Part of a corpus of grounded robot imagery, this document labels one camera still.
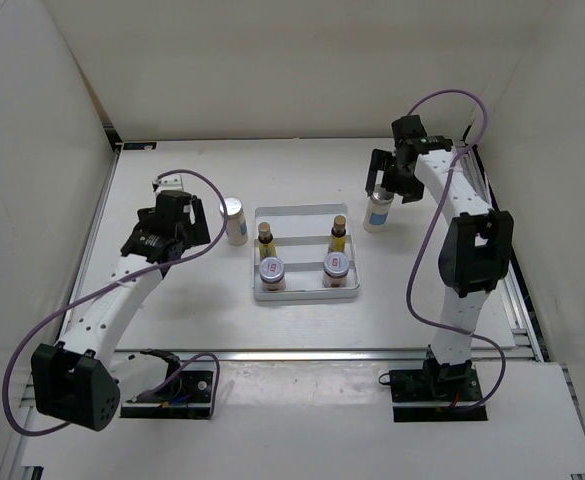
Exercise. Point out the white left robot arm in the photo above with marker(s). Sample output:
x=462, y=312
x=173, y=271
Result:
x=76, y=380

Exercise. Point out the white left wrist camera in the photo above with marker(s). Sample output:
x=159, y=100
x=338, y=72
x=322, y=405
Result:
x=172, y=182

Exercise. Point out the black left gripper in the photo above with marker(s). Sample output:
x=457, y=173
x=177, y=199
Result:
x=196, y=232

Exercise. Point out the white divided tray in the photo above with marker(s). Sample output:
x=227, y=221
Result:
x=301, y=236

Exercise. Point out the yellow small bottle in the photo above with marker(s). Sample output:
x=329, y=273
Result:
x=266, y=244
x=338, y=235

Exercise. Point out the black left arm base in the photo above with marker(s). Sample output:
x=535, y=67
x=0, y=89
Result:
x=182, y=390

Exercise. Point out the aluminium frame rail front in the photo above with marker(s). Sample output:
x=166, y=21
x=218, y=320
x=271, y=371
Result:
x=321, y=355

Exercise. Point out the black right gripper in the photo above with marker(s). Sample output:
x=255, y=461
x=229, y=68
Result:
x=412, y=191

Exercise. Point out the white shaker bottle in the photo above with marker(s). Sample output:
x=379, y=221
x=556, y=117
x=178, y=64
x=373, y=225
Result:
x=378, y=208
x=231, y=208

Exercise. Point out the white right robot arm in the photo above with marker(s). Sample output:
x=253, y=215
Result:
x=476, y=251

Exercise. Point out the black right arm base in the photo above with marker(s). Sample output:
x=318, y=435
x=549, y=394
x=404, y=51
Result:
x=413, y=400

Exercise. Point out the sauce jar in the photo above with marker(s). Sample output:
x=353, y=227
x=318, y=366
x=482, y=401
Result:
x=336, y=268
x=272, y=274

